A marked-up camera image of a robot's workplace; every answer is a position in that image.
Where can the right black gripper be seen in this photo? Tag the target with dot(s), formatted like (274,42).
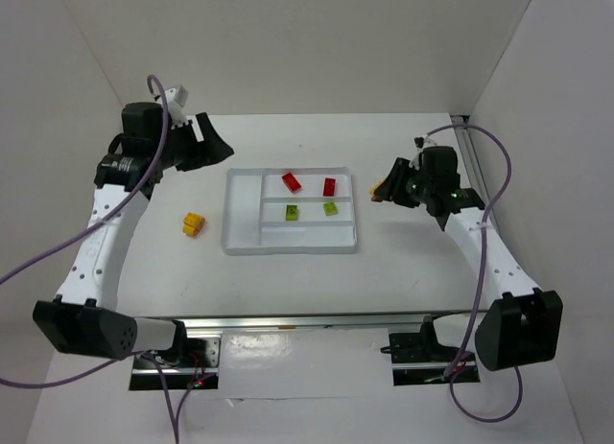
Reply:
(400,183)

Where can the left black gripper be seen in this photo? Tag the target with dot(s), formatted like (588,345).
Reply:
(193,140)

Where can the yellow lego brick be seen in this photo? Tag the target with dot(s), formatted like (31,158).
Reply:
(193,224)
(375,187)

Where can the red lego brick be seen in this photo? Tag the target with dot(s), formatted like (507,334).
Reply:
(291,182)
(329,187)

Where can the lime green lego brick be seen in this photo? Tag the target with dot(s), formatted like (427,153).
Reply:
(291,213)
(330,209)

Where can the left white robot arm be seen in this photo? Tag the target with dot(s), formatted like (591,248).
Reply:
(82,318)

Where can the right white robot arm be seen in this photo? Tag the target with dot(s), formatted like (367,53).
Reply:
(521,323)

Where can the white compartment tray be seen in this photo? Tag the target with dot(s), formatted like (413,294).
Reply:
(254,213)

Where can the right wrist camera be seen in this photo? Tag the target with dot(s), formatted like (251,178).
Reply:
(424,141)

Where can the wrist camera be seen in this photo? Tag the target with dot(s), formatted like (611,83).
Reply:
(424,141)
(176,98)

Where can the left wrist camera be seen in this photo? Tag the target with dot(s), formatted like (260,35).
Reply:
(176,98)

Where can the aluminium side rail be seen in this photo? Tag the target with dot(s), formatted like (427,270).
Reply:
(471,163)

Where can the aluminium front rail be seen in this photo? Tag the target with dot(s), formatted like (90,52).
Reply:
(288,322)

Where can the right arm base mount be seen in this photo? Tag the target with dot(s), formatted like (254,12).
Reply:
(419,359)

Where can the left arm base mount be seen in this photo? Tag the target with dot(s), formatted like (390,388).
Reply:
(198,366)

